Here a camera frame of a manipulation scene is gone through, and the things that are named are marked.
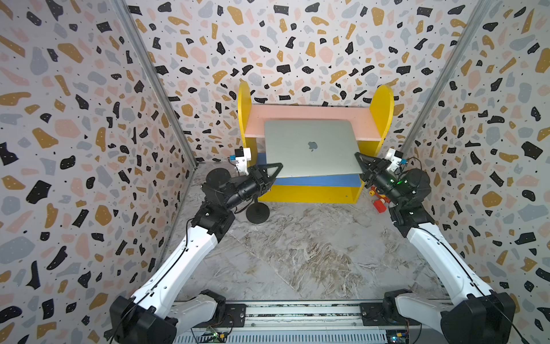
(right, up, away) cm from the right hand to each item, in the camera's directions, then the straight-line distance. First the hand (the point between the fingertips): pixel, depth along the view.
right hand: (353, 157), depth 65 cm
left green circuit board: (-45, -59, +6) cm, 75 cm away
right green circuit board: (+17, -59, +7) cm, 62 cm away
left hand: (-20, -4, -4) cm, 21 cm away
